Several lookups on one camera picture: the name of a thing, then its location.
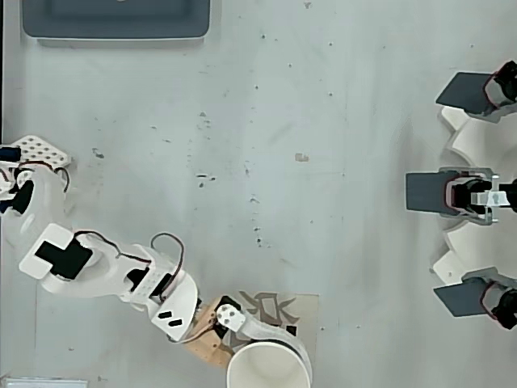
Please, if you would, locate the red black servo cable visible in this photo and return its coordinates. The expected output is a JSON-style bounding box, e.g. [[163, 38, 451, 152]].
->
[[74, 230, 151, 268], [150, 232, 186, 301], [53, 167, 73, 194]]

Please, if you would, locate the white paper cup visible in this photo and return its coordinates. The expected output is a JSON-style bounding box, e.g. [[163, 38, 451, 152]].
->
[[225, 339, 313, 388]]

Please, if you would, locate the printed paper mat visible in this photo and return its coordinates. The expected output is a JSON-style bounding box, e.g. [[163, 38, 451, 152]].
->
[[225, 289, 322, 365]]

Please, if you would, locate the grey rectangular flap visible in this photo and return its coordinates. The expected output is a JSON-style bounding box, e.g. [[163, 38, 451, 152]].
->
[[404, 171, 450, 213], [435, 71, 497, 117], [432, 280, 490, 319]]

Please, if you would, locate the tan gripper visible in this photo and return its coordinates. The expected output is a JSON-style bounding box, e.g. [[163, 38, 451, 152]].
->
[[183, 295, 313, 376]]

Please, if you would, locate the grey rectangular tray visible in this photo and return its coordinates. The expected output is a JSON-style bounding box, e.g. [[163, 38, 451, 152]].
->
[[20, 0, 212, 49]]

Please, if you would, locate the black red peristaltic pump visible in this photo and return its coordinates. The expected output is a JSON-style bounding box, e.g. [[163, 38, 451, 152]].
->
[[461, 265, 517, 331], [481, 60, 517, 123], [437, 167, 517, 226]]

